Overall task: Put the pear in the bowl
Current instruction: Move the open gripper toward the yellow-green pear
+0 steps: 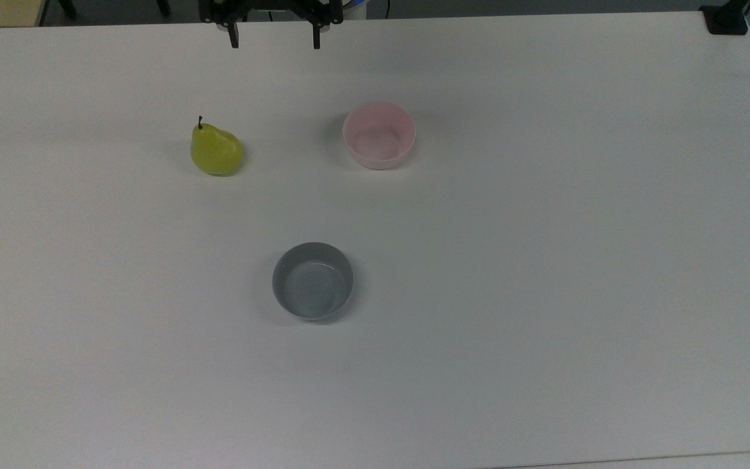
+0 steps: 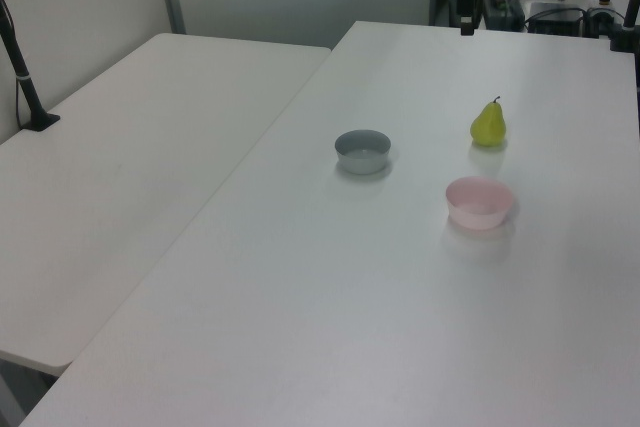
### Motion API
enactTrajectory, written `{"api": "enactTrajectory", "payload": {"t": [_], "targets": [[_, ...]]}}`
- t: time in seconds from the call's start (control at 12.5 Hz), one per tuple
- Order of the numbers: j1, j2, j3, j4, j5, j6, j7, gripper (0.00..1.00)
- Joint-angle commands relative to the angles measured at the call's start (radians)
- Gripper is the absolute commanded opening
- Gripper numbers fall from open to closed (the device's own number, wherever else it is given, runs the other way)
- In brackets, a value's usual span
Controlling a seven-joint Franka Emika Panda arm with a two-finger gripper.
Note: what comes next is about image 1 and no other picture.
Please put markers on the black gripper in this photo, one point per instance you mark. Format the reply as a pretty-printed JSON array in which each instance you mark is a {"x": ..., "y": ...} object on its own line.
[{"x": 271, "y": 6}]

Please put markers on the green yellow pear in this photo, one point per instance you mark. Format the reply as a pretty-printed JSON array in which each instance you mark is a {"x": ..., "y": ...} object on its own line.
[{"x": 217, "y": 151}]

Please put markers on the pink plastic bowl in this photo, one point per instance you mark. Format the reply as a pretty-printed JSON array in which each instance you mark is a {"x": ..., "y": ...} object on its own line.
[{"x": 379, "y": 135}]

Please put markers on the grey plastic bowl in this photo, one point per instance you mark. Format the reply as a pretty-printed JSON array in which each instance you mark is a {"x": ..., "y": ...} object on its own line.
[{"x": 313, "y": 281}]

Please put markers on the black chair leg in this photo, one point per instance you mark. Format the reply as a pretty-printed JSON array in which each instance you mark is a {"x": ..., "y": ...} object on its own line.
[
  {"x": 68, "y": 8},
  {"x": 163, "y": 7}
]

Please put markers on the black clamp mount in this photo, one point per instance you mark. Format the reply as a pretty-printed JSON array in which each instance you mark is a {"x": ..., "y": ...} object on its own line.
[{"x": 726, "y": 18}]

